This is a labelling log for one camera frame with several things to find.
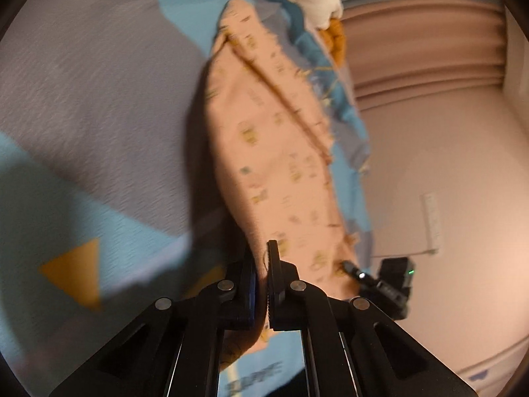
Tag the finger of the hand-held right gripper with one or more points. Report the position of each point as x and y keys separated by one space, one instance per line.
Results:
x=350 y=268

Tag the pink cartoon print garment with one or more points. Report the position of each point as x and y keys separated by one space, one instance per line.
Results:
x=272 y=161

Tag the orange cloth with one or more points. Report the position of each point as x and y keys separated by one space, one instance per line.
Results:
x=335 y=39

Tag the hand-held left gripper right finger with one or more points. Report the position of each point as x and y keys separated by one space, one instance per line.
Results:
x=277 y=293

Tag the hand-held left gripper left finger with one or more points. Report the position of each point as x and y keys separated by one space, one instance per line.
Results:
x=249 y=293

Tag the pink curtain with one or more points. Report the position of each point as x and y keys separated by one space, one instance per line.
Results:
x=425 y=53

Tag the white wall power strip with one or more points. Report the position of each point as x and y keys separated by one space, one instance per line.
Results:
x=431 y=223

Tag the blue grey patterned blanket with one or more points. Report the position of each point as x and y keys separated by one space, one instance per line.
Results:
x=103 y=103

